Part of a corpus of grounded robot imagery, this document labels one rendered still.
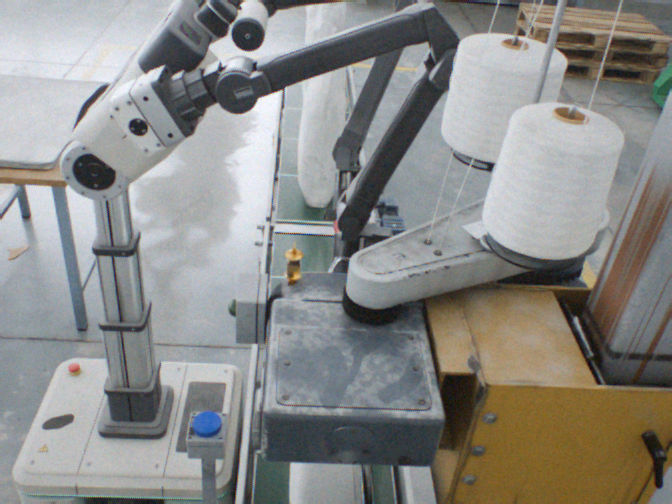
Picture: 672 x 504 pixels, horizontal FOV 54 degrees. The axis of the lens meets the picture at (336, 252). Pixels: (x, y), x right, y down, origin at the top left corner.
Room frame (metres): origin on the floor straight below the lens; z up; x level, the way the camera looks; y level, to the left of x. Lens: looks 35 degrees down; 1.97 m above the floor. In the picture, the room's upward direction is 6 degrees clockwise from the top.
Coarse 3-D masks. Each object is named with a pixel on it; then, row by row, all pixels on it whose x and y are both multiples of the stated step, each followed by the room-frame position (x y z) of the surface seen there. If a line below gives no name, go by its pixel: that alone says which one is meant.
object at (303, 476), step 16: (304, 464) 0.95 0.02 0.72; (320, 464) 0.94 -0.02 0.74; (336, 464) 0.94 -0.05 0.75; (304, 480) 0.95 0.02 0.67; (320, 480) 0.94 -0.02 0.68; (336, 480) 0.94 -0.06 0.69; (352, 480) 0.95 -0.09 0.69; (304, 496) 0.94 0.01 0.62; (320, 496) 0.94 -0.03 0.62; (336, 496) 0.94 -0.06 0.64; (352, 496) 0.95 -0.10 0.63
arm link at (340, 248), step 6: (336, 234) 1.18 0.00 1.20; (336, 240) 1.17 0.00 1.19; (342, 240) 1.16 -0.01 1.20; (366, 240) 1.17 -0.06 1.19; (336, 246) 1.16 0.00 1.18; (342, 246) 1.16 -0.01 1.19; (348, 246) 1.16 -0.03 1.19; (354, 246) 1.16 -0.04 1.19; (336, 252) 1.15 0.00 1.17; (342, 252) 1.15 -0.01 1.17; (348, 252) 1.15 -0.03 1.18; (354, 252) 1.15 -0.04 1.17
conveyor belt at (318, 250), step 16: (288, 240) 2.34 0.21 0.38; (304, 240) 2.35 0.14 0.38; (320, 240) 2.37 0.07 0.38; (304, 256) 2.23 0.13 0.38; (320, 256) 2.25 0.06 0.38; (272, 272) 2.10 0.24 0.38; (272, 288) 2.00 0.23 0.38; (256, 464) 1.19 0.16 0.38; (272, 464) 1.20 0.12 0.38; (288, 464) 1.20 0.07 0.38; (256, 480) 1.14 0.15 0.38; (272, 480) 1.14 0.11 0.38; (288, 480) 1.15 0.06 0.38; (384, 480) 1.18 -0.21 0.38; (256, 496) 1.09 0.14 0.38; (272, 496) 1.09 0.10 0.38; (288, 496) 1.10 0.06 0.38; (384, 496) 1.13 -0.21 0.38
